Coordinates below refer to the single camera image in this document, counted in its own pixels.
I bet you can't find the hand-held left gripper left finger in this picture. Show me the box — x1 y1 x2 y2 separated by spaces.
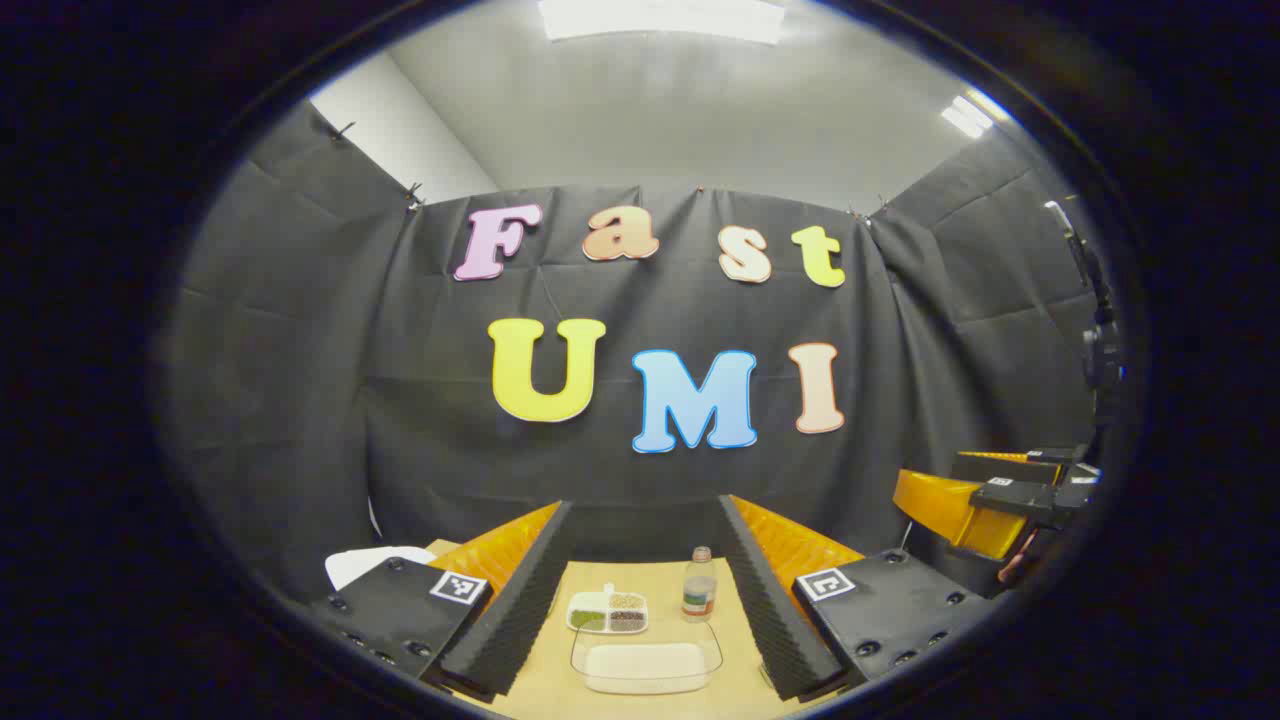
308 500 574 699

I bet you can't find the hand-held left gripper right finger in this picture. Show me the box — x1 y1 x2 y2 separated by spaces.
718 494 993 702

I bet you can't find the glass tray of rice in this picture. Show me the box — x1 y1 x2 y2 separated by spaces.
570 620 724 697

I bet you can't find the white rice cooker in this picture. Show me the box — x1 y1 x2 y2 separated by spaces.
325 545 438 593

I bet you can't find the clear plastic drink bottle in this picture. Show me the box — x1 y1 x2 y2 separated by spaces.
682 546 719 624

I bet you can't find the white divided bean dish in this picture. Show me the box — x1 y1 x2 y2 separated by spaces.
566 584 650 636

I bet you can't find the black backdrop cloth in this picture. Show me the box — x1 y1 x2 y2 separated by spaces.
165 100 1111 603

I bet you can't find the small ceiling light panel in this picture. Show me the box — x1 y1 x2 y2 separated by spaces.
940 90 1013 140

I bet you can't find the large ceiling light panel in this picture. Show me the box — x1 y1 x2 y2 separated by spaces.
538 0 787 46

